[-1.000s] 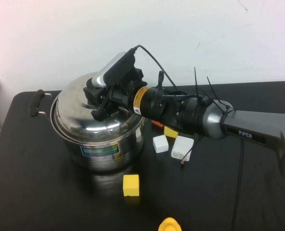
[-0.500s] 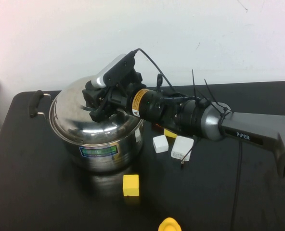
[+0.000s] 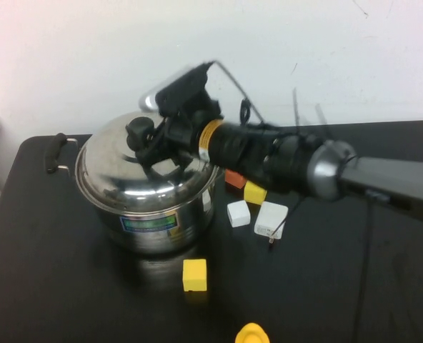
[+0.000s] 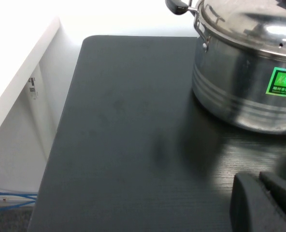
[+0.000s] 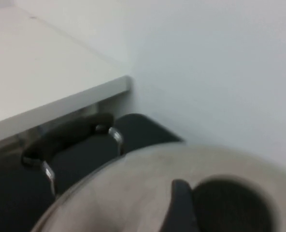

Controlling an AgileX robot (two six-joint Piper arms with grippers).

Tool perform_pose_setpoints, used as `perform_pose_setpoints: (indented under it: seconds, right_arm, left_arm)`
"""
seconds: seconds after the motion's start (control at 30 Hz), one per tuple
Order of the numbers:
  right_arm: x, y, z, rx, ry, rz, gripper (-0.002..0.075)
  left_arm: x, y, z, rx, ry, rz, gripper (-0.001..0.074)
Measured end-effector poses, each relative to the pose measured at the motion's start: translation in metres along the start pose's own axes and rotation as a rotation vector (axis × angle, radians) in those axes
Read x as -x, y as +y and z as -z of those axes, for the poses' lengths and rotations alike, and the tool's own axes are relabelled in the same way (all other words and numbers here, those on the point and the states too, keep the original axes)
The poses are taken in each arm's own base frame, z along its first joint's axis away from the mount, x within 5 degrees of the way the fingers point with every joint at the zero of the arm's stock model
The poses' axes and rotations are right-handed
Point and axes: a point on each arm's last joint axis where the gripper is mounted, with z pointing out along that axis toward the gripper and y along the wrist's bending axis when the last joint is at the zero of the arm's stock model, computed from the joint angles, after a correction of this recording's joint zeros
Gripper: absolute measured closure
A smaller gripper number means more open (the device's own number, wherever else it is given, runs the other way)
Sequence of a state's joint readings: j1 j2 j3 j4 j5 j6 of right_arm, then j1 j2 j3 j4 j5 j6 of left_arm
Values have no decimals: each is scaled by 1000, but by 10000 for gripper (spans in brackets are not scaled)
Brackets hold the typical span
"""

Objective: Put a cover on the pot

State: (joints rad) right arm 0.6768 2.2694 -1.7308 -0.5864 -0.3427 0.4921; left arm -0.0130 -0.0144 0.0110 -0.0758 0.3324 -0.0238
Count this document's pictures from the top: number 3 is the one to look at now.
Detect orange foam cube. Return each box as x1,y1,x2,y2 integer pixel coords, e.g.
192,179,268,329
224,169,246,189

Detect yellow rounded plastic object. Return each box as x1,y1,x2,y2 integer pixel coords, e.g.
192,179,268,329
234,322,269,343

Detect yellow foam cube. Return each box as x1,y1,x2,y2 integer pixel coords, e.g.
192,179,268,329
243,180,269,207
182,259,208,292

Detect black hanging arm cable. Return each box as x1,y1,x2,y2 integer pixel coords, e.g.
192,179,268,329
352,191,391,343

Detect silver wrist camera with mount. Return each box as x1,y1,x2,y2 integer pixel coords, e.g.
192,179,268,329
139,61,222,119

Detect white foam cube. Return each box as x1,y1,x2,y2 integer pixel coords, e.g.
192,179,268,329
227,200,252,229

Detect white power adapter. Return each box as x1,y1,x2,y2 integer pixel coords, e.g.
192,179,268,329
254,201,289,246

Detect stainless steel pot black handles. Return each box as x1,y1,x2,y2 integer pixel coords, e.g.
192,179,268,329
44,132,227,255

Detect thin black camera cable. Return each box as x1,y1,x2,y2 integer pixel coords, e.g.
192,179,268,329
211,59,269,128

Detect steel lid with black knob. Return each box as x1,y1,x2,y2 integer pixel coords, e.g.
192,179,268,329
74,110,225,212

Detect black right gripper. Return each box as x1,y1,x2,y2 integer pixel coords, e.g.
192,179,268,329
136,103,207,179

